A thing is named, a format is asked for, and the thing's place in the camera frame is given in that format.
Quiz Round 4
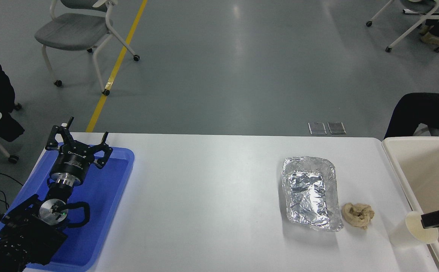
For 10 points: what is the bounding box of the silver foil tray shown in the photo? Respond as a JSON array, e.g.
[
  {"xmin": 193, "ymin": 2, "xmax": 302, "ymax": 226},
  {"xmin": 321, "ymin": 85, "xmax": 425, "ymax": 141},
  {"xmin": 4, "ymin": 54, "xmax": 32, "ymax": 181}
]
[{"xmin": 282, "ymin": 156, "xmax": 343, "ymax": 232}]

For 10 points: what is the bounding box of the black floor cable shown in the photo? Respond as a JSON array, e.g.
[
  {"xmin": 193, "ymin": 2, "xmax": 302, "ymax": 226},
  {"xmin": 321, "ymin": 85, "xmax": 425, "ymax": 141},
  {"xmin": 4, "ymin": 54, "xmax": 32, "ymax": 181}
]
[{"xmin": 0, "ymin": 166, "xmax": 24, "ymax": 187}]

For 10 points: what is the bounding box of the large pale bin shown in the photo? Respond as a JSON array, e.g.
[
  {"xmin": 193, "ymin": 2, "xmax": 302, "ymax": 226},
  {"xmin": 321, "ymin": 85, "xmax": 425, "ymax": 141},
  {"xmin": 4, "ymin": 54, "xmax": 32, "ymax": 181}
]
[{"xmin": 382, "ymin": 137, "xmax": 439, "ymax": 272}]

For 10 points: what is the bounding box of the crumpled tan paper ball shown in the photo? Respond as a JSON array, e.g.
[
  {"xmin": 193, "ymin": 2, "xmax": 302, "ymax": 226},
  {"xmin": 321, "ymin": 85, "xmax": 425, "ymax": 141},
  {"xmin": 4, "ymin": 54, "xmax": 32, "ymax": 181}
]
[{"xmin": 341, "ymin": 202, "xmax": 375, "ymax": 230}]

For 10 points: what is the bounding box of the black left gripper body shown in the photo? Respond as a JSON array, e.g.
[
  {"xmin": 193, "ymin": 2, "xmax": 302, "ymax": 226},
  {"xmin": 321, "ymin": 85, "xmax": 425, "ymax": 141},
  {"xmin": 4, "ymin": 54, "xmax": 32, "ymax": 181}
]
[{"xmin": 49, "ymin": 144, "xmax": 95, "ymax": 179}]

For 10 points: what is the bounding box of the white paper cup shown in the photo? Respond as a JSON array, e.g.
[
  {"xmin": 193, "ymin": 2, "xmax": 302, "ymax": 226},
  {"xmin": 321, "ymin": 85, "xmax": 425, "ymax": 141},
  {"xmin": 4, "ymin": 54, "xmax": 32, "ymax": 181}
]
[{"xmin": 388, "ymin": 211, "xmax": 439, "ymax": 248}]

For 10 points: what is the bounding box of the metal floor plate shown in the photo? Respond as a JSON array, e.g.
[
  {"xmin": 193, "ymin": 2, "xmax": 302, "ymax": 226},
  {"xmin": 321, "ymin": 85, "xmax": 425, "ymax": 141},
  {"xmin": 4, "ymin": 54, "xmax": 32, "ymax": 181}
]
[
  {"xmin": 327, "ymin": 122, "xmax": 347, "ymax": 135},
  {"xmin": 308, "ymin": 122, "xmax": 327, "ymax": 135}
]

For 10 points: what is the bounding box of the blue plastic tray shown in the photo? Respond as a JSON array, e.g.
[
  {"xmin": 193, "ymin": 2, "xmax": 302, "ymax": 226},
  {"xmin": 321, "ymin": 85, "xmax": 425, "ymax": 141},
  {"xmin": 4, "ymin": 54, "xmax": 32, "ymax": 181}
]
[{"xmin": 0, "ymin": 143, "xmax": 135, "ymax": 272}]

